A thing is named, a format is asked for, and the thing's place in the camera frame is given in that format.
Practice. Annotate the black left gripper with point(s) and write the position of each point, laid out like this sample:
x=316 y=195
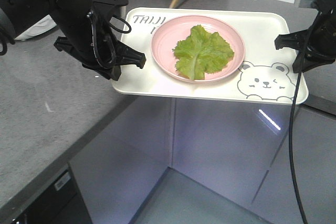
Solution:
x=88 y=37

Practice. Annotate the black built-in dishwasher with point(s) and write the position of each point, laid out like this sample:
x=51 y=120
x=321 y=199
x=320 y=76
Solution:
x=61 y=202

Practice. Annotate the green lettuce leaf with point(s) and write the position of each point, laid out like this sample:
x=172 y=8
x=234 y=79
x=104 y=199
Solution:
x=201 y=53

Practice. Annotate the cream bear serving tray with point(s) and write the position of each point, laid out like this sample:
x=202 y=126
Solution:
x=265 y=75

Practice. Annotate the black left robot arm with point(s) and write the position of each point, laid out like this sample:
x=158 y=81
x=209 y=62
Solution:
x=19 y=15

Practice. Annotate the pink round plate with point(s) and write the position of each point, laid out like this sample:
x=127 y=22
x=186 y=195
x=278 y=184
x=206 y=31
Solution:
x=167 y=35

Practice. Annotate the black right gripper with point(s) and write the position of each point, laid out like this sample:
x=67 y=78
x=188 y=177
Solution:
x=320 y=44

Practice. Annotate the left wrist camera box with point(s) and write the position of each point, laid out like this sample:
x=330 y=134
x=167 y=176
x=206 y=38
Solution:
x=111 y=8

